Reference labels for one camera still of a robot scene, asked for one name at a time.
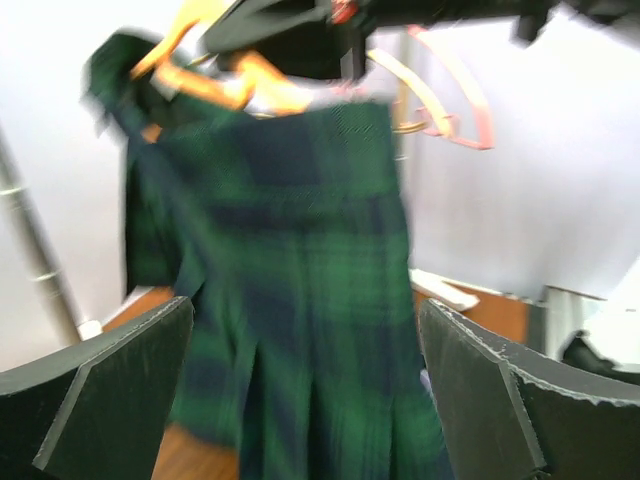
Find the pink wavy hanger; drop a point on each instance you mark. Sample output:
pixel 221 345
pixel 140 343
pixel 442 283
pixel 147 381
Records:
pixel 433 93

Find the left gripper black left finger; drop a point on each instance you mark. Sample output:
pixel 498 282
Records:
pixel 97 409

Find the orange plastic hanger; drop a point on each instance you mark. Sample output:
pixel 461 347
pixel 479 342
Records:
pixel 252 75

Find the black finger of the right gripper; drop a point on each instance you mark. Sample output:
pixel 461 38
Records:
pixel 318 40

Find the green plaid pleated skirt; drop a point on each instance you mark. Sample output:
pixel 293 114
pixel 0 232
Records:
pixel 289 237

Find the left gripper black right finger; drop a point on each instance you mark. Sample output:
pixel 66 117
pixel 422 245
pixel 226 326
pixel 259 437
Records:
pixel 508 412

